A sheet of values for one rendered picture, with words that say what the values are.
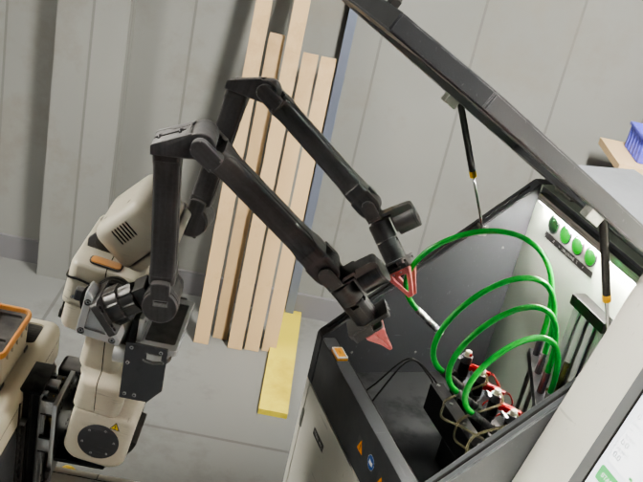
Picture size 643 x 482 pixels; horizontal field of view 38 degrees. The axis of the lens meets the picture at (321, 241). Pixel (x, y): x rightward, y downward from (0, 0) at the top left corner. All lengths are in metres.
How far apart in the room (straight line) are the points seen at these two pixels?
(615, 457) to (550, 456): 0.19
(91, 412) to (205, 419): 1.41
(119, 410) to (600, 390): 1.15
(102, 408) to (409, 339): 0.88
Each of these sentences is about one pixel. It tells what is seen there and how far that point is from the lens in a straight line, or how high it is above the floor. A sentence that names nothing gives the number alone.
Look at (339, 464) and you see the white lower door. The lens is 2.48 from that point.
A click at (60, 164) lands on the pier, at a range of 4.33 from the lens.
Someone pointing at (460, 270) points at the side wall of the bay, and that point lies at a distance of 2.63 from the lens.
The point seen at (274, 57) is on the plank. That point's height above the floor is 1.27.
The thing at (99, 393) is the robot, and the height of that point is 0.87.
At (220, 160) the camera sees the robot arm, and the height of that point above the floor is 1.60.
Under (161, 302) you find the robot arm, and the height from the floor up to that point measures 1.25.
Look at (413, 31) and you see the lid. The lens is 1.64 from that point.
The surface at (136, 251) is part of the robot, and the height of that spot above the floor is 1.27.
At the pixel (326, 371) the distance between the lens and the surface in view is 2.54.
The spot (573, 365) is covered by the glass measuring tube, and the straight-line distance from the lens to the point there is 2.43.
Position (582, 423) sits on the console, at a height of 1.22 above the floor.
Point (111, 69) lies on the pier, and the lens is 4.13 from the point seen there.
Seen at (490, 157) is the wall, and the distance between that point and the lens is 4.25.
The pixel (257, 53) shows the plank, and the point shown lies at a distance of 3.90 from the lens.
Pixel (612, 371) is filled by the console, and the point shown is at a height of 1.35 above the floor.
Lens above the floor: 2.27
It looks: 25 degrees down
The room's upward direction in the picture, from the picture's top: 13 degrees clockwise
